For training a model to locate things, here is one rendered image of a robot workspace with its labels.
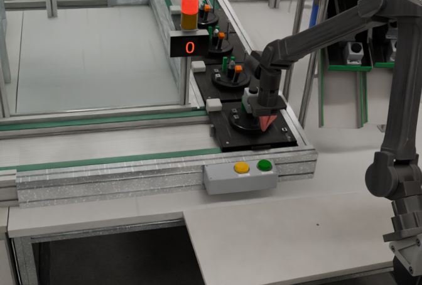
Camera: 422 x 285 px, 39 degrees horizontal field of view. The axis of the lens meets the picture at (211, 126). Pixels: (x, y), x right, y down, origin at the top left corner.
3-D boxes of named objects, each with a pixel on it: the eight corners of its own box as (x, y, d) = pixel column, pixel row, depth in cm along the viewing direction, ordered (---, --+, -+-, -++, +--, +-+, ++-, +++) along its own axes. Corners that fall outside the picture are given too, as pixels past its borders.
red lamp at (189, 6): (199, 14, 174) (200, -2, 171) (183, 14, 173) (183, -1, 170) (196, 7, 178) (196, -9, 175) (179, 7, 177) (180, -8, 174)
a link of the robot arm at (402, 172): (409, 203, 122) (425, 201, 125) (396, 155, 125) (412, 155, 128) (375, 212, 129) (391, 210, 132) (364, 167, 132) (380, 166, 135)
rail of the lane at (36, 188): (313, 178, 186) (319, 151, 180) (19, 209, 167) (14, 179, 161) (307, 167, 190) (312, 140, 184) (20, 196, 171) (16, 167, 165)
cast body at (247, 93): (260, 112, 185) (263, 93, 181) (247, 113, 184) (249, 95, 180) (253, 98, 192) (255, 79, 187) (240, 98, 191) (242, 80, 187)
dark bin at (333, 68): (370, 71, 178) (377, 57, 171) (327, 70, 177) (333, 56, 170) (357, 0, 191) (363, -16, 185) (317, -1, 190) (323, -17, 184)
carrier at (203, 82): (271, 101, 204) (276, 69, 197) (204, 106, 199) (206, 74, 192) (252, 66, 223) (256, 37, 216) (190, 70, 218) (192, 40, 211)
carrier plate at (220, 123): (296, 145, 184) (297, 140, 183) (221, 152, 179) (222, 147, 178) (273, 103, 203) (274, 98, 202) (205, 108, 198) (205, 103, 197)
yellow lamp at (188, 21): (198, 29, 177) (199, 14, 174) (182, 30, 176) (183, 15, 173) (195, 22, 181) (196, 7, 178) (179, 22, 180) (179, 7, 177)
